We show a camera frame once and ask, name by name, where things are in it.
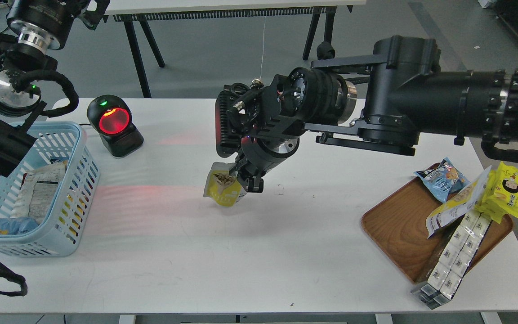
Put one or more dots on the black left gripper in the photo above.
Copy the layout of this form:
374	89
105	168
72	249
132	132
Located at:
45	24

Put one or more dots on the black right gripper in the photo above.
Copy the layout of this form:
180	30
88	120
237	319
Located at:
260	124

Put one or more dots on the yellow nut snack pouch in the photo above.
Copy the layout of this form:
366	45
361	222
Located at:
222	187

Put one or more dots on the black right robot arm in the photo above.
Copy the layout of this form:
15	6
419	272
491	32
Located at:
379	102

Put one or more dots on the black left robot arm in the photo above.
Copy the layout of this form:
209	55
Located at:
30	87

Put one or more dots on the white snack bag in basket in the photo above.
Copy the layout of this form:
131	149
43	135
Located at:
38	190

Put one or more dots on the light blue plastic basket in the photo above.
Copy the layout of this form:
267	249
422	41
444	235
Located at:
64	219

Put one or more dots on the blue snack bag in basket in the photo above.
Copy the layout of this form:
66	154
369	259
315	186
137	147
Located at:
19	225

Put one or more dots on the yellow white snack pouch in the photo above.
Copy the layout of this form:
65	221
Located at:
459	205

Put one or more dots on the long white snack box pack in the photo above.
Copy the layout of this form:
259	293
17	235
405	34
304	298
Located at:
451	259

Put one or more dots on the yellow cartoon snack pack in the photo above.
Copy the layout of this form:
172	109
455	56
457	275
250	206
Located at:
501	193

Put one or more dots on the white background table black legs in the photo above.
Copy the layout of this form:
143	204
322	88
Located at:
200	55

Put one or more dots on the black barcode scanner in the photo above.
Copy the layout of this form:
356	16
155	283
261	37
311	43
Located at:
111	117

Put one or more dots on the brown wooden tray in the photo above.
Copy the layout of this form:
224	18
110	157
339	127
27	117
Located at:
397	226

